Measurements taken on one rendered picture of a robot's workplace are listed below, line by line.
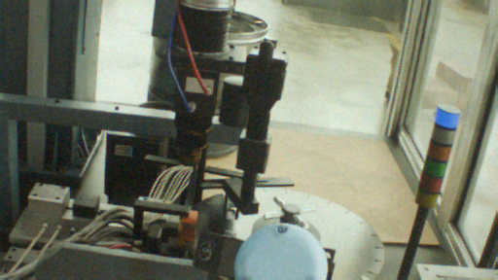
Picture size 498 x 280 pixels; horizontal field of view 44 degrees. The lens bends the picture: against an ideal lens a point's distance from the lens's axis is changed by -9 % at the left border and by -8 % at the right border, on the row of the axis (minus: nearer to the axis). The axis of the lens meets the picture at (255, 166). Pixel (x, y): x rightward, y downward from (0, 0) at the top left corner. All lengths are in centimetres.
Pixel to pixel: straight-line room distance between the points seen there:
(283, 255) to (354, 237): 58
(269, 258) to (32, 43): 105
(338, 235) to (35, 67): 79
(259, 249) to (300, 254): 3
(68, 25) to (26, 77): 17
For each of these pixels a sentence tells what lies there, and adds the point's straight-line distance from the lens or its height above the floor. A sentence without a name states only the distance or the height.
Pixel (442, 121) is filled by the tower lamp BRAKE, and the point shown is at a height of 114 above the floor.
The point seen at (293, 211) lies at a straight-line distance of 103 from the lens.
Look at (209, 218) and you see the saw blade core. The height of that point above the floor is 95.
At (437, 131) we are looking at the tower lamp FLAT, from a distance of 117.
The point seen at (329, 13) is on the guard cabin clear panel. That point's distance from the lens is 204.
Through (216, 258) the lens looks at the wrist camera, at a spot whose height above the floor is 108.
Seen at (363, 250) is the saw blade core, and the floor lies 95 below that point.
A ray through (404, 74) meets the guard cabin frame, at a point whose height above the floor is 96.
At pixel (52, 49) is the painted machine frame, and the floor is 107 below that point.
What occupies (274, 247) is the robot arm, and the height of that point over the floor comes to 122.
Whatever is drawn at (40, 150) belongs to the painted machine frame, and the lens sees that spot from 158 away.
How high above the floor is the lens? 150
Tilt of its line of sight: 25 degrees down
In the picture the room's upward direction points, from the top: 9 degrees clockwise
